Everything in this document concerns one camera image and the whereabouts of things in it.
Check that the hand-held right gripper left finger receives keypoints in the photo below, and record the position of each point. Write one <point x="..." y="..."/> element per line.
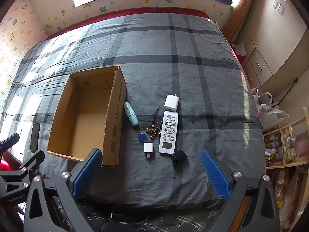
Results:
<point x="87" y="174"/>

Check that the grey plaid bed sheet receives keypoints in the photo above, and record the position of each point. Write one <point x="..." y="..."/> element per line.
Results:
<point x="193" y="77"/>

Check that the small black object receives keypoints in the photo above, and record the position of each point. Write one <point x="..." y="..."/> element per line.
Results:
<point x="224" y="0"/>

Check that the brown cardboard box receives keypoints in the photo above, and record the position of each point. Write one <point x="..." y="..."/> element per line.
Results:
<point x="79" y="116"/>

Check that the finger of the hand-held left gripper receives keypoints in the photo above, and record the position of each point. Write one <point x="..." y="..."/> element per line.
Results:
<point x="9" y="141"/>
<point x="33" y="162"/>

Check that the crumpled white red paper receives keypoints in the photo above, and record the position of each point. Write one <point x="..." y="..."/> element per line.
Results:
<point x="239" y="48"/>

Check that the wooden shelf with items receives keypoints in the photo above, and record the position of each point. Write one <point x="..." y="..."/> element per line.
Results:
<point x="289" y="142"/>

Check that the red mattress edge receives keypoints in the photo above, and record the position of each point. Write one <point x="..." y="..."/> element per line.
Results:
<point x="108" y="16"/>

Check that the white remote control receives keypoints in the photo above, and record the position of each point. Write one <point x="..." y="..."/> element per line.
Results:
<point x="169" y="135"/>

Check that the large white charger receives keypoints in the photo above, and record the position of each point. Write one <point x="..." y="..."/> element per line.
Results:
<point x="171" y="104"/>

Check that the light blue bottle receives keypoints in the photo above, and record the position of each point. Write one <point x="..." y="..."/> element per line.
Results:
<point x="131" y="114"/>

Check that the white plastic bag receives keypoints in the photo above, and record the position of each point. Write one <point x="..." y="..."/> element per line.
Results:
<point x="270" y="116"/>

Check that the small white charger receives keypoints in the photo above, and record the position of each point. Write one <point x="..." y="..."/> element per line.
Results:
<point x="147" y="148"/>

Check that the brown wooden frame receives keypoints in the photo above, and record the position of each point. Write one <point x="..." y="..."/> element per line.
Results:
<point x="243" y="7"/>

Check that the beige cabinet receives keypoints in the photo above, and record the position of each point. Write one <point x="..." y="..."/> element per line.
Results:
<point x="277" y="29"/>

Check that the red printed cloth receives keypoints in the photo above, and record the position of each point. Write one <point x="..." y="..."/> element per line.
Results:
<point x="3" y="165"/>

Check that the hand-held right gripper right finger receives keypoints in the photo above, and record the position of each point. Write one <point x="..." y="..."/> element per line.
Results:
<point x="214" y="176"/>

